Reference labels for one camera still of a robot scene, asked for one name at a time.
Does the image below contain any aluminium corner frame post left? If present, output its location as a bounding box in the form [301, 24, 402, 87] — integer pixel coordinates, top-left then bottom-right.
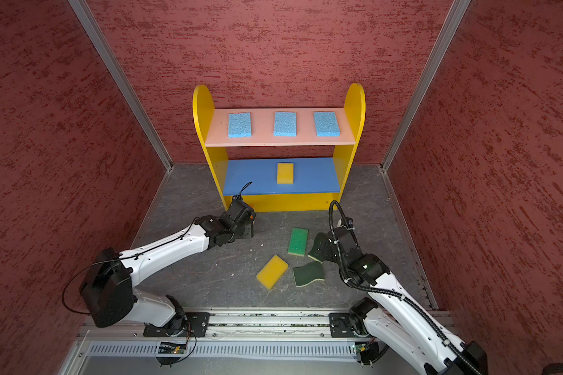
[67, 0, 175, 173]

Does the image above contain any dark green curved sponge upper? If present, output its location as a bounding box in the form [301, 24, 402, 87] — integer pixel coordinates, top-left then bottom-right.
[308, 233, 334, 263]

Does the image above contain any aluminium corner frame post right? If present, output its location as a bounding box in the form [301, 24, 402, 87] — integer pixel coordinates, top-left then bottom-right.
[381, 0, 471, 174]

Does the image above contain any blue sponge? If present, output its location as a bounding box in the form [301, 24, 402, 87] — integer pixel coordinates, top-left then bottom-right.
[228, 112, 252, 138]
[314, 112, 341, 138]
[274, 112, 297, 137]

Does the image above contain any green yellow scrub sponge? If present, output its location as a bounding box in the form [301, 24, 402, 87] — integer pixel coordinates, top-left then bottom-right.
[288, 227, 309, 256]

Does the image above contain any yellow wooden shelf unit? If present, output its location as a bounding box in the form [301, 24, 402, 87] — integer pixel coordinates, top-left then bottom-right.
[192, 83, 366, 213]

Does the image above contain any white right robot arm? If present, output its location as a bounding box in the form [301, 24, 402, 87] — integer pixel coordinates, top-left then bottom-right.
[309, 233, 488, 374]

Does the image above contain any aluminium corner frame post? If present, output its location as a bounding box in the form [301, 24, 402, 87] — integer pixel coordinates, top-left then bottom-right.
[67, 0, 175, 173]
[381, 0, 471, 174]

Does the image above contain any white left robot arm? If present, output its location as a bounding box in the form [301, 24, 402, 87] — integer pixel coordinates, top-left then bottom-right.
[61, 212, 256, 337]

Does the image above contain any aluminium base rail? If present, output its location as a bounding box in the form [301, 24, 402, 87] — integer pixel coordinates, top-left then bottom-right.
[60, 306, 451, 375]

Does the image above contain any dark green curved sponge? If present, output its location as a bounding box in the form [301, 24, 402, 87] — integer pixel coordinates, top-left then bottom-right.
[292, 261, 325, 288]
[308, 233, 334, 263]

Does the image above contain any dark green curved sponge lower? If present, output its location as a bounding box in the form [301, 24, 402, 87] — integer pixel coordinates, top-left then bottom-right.
[292, 261, 325, 288]

